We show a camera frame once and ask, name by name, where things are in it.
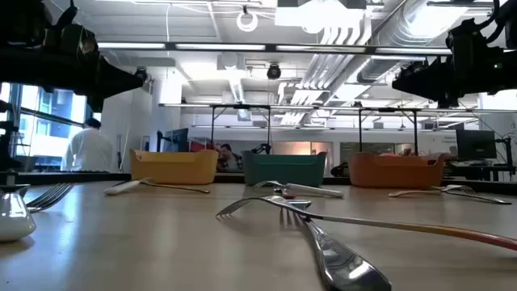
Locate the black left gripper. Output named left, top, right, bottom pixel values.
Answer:
left=47, top=52, right=145, bottom=114

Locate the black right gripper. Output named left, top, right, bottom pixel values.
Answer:
left=391, top=52, right=502, bottom=109

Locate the black metal fork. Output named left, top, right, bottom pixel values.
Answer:
left=139, top=177, right=212, bottom=195
left=430, top=184, right=513, bottom=205

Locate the white round object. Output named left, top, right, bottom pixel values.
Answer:
left=0, top=183, right=38, bottom=243

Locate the silver fork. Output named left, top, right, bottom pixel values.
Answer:
left=280, top=196, right=393, bottom=291

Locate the white LED light strip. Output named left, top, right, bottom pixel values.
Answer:
left=375, top=47, right=452, bottom=56
left=175, top=43, right=267, bottom=52
left=98, top=42, right=166, bottom=50
left=275, top=44, right=367, bottom=53

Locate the person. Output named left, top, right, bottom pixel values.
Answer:
left=216, top=143, right=243, bottom=173
left=60, top=116, right=116, bottom=173

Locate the black computer monitor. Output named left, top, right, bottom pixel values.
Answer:
left=456, top=129, right=498, bottom=161
left=161, top=128, right=190, bottom=154

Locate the large window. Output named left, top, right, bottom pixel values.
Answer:
left=0, top=82, right=88, bottom=169

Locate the dark background desk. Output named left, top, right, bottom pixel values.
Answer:
left=443, top=159, right=517, bottom=183

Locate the orange plastic bin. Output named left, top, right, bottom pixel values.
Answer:
left=347, top=151, right=450, bottom=189

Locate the yellow plastic bin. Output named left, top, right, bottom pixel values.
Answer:
left=128, top=148, right=220, bottom=186

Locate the black equipment stand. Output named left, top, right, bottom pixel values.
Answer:
left=0, top=99, right=23, bottom=173

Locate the white ceiling vent unit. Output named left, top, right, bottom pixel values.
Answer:
left=274, top=0, right=372, bottom=45

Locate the black overhead light beam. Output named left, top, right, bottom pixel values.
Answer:
left=96, top=40, right=453, bottom=57

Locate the green plastic bin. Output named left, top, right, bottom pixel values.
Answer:
left=241, top=150, right=328, bottom=188

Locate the black metal station frame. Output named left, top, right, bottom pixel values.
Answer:
left=209, top=103, right=272, bottom=154
left=358, top=107, right=420, bottom=157

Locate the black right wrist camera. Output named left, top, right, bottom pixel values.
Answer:
left=445, top=19, right=488, bottom=64

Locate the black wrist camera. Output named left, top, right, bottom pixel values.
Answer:
left=445, top=19, right=488, bottom=64
left=43, top=23, right=99, bottom=57

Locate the silver air duct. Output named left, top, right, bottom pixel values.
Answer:
left=357, top=0, right=472, bottom=84

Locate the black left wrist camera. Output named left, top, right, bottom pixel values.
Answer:
left=43, top=23, right=99, bottom=57

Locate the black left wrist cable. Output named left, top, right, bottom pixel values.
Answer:
left=50, top=0, right=80, bottom=32

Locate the white ceiling cable tray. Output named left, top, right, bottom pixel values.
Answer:
left=278, top=52, right=356, bottom=126

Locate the black table mount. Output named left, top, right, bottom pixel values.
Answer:
left=330, top=161, right=351, bottom=178

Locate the white coiled ceiling cable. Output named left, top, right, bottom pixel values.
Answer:
left=236, top=10, right=259, bottom=33

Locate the black aluminium table frame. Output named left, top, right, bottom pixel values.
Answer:
left=0, top=171, right=517, bottom=193

